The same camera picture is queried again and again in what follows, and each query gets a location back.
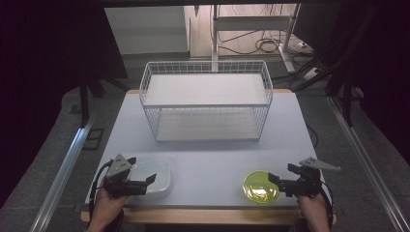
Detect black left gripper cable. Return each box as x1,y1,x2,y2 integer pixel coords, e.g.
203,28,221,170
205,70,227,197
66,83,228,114
88,159,114,223

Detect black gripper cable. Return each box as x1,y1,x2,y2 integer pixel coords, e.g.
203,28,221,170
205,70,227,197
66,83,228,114
88,159,114,223
318,180,335,228

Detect white metal desk frame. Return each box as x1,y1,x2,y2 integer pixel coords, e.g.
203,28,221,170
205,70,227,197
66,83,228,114
210,3,303,74

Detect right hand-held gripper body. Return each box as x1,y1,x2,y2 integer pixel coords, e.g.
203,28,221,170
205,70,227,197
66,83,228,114
278,156,342,198

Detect white power strip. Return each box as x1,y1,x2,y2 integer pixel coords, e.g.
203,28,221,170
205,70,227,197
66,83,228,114
302,67,324,82

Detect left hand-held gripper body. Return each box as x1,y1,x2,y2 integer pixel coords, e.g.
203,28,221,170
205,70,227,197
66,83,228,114
102,154,149,198

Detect white wire shelf rack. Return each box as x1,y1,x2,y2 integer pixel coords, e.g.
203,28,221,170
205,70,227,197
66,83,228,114
138,59,275,144

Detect green translucent bowl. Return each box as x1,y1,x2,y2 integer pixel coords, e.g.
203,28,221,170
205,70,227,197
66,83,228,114
242,169,281,205

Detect black metal stand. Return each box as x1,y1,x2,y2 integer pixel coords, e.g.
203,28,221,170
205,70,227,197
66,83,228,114
324,64,366,128
77,68,131,128

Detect black cables on floor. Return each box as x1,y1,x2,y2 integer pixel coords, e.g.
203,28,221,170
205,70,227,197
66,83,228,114
218,29,312,56

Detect person's right hand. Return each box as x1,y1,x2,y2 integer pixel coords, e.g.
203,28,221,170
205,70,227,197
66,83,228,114
295,192,331,218

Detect black floor hatch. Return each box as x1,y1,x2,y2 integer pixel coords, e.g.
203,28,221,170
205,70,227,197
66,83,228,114
81,128,106,151

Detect person's left hand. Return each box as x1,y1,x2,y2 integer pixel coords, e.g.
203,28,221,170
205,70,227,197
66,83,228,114
93,185,130,215

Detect white square bowl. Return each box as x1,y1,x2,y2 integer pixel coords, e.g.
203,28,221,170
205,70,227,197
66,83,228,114
129,157,173,199

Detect aluminium rail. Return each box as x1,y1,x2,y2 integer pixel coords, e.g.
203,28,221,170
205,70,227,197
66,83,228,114
29,116,96,232
326,96,410,232

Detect thin black cable loop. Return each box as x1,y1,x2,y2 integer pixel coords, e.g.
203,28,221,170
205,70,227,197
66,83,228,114
305,123,320,150

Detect white cabinet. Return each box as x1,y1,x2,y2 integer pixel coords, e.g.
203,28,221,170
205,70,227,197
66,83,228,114
103,5,190,56

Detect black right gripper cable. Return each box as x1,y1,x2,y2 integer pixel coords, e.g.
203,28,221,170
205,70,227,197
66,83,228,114
318,180,335,228

